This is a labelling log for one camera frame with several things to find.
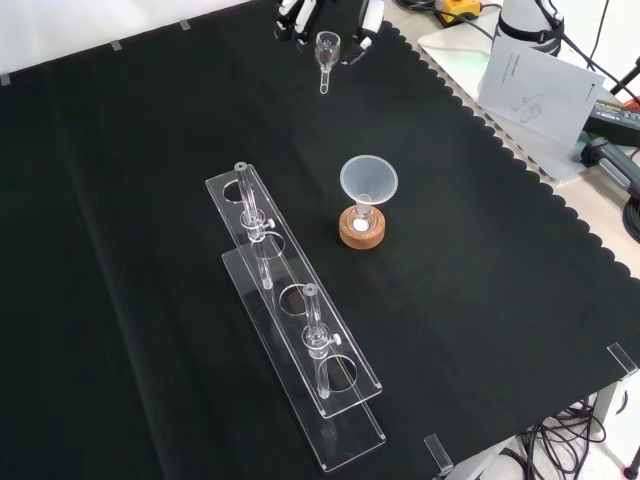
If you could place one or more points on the clear acrylic funnel stand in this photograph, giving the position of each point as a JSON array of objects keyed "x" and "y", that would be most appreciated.
[{"x": 280, "y": 280}]

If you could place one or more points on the round-bottom glass flask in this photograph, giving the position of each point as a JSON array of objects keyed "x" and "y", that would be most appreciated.
[{"x": 361, "y": 220}]

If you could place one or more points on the yellow stop button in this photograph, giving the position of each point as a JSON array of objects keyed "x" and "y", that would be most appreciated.
[{"x": 457, "y": 9}]

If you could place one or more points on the translucent plastic funnel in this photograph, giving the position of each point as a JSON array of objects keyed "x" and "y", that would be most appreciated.
[{"x": 369, "y": 176}]

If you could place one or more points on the white paper booklet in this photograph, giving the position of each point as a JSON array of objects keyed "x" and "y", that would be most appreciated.
[{"x": 540, "y": 92}]

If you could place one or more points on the pale board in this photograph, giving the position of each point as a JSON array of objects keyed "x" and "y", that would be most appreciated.
[{"x": 455, "y": 52}]

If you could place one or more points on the black bench cloth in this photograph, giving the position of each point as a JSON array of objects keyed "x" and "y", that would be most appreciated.
[{"x": 150, "y": 250}]

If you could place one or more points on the black tripod leg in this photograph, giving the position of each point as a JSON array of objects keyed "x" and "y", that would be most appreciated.
[{"x": 627, "y": 75}]

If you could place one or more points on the black power adapter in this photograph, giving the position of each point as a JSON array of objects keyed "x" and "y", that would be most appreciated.
[{"x": 615, "y": 117}]

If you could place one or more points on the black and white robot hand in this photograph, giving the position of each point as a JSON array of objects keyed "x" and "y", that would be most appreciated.
[{"x": 367, "y": 20}]

